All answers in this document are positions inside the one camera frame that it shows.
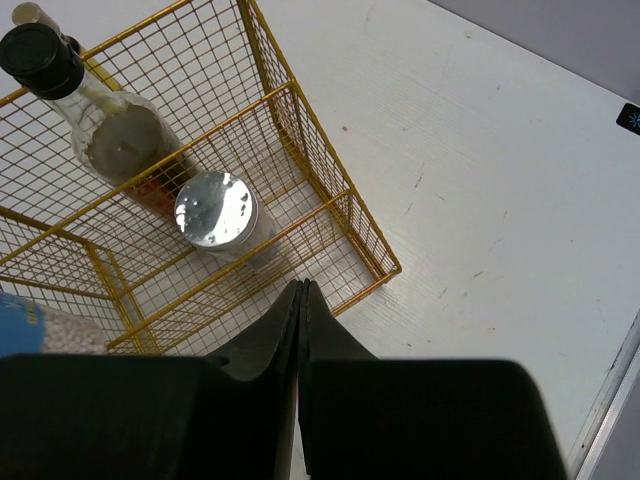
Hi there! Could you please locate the small brown bottle yellow label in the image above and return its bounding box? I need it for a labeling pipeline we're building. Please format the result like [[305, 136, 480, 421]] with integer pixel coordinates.
[[11, 2, 83, 54]]

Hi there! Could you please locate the blue corner sticker right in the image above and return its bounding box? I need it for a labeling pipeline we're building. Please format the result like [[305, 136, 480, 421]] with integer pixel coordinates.
[[616, 103, 640, 135]]

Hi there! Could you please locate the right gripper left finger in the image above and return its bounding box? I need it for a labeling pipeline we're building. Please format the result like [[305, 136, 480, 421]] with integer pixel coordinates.
[[1, 281, 302, 479]]

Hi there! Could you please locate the aluminium table rail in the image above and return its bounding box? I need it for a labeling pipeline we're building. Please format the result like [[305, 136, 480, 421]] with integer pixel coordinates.
[[569, 314, 639, 479]]

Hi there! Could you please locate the white jar silver lid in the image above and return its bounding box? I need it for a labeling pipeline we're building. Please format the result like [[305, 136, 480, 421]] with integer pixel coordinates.
[[174, 171, 278, 268], [1, 292, 107, 357]]

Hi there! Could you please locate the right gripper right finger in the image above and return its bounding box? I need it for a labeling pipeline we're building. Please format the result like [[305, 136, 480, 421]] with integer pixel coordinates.
[[298, 281, 567, 479]]

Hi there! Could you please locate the gold wire mesh organizer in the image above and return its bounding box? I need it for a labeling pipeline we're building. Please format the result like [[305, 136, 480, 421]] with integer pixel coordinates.
[[1, 1, 401, 355]]

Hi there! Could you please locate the dark sauce bottle red label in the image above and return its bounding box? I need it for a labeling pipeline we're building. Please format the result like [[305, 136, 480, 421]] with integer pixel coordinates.
[[1, 23, 198, 221]]

